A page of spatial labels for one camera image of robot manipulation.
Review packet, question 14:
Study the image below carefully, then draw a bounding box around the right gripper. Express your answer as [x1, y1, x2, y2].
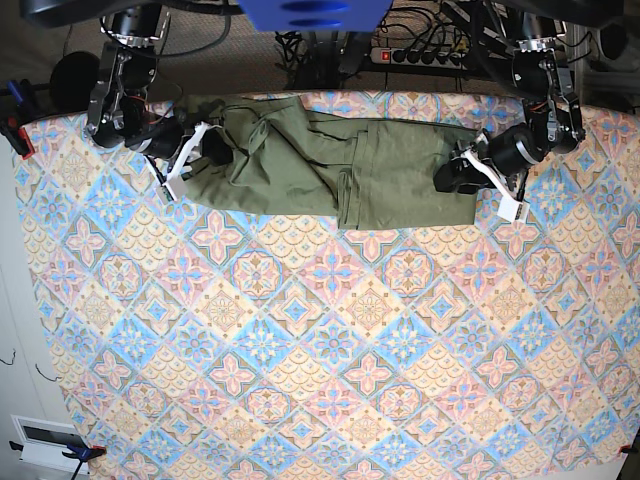
[124, 112, 234, 166]

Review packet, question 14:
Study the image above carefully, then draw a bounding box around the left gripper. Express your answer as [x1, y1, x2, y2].
[433, 124, 543, 195]

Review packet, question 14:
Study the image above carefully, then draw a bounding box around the green t-shirt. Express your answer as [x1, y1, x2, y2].
[176, 95, 476, 230]

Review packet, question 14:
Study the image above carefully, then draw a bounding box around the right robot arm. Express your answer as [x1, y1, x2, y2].
[19, 1, 244, 160]

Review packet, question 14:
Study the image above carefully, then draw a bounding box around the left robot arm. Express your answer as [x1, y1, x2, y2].
[434, 1, 623, 200]

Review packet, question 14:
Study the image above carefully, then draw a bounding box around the white power strip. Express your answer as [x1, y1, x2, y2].
[369, 47, 463, 68]

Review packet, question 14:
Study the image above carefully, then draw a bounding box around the black round stool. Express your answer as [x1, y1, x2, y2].
[49, 51, 100, 113]

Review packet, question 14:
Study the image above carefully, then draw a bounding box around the patterned tablecloth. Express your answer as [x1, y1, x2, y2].
[13, 108, 639, 479]

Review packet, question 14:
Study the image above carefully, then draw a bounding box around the orange clamp bottom right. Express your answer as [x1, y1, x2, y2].
[619, 445, 639, 455]

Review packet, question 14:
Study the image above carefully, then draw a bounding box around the blue clamp bottom left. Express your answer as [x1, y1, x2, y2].
[9, 441, 106, 479]

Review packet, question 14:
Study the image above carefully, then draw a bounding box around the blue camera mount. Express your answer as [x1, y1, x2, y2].
[238, 0, 392, 32]

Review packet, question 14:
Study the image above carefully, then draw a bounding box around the white wall outlet box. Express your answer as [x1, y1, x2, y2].
[9, 415, 85, 473]

